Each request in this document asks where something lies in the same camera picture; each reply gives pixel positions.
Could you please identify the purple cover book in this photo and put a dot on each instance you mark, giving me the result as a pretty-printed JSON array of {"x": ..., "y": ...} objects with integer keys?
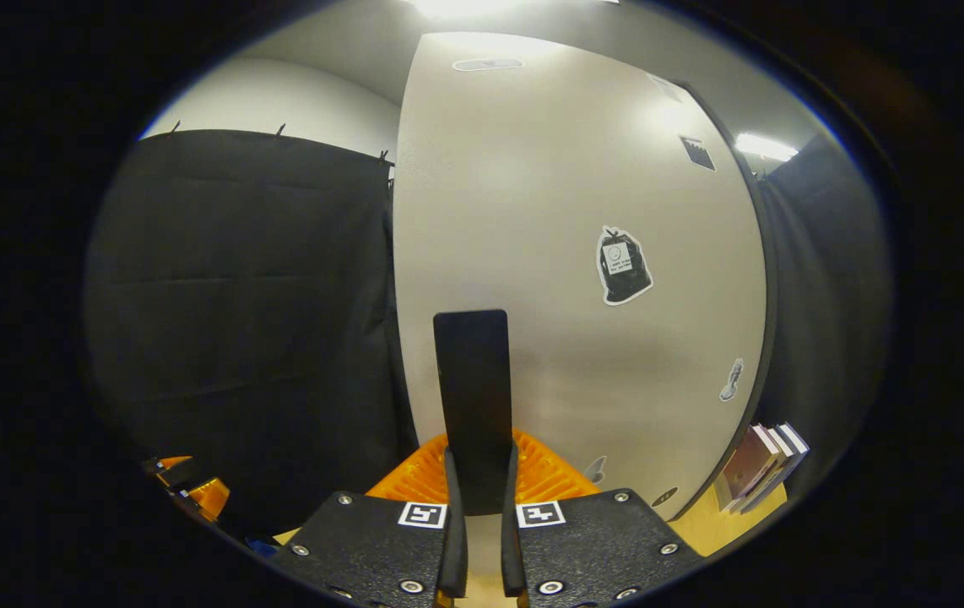
[{"x": 744, "y": 464}]

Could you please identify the white cabinet door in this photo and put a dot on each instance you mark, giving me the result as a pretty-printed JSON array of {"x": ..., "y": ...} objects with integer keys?
[{"x": 533, "y": 211}]

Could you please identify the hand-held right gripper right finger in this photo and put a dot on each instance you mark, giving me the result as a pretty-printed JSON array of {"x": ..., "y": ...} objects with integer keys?
[{"x": 513, "y": 549}]

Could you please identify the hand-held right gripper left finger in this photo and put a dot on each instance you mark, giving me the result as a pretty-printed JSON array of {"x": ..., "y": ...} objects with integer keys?
[{"x": 455, "y": 549}]

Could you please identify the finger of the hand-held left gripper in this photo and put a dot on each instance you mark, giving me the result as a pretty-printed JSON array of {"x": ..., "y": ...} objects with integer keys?
[
  {"x": 210, "y": 498},
  {"x": 171, "y": 467}
]

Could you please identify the black backdrop cloth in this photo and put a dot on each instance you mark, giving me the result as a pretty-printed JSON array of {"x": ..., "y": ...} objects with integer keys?
[{"x": 237, "y": 295}]

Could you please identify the ceiling light panel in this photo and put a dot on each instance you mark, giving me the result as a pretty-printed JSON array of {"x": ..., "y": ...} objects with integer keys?
[
  {"x": 482, "y": 7},
  {"x": 765, "y": 148}
]

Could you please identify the blue cover book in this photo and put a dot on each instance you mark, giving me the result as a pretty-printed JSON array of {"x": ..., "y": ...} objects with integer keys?
[{"x": 796, "y": 439}]

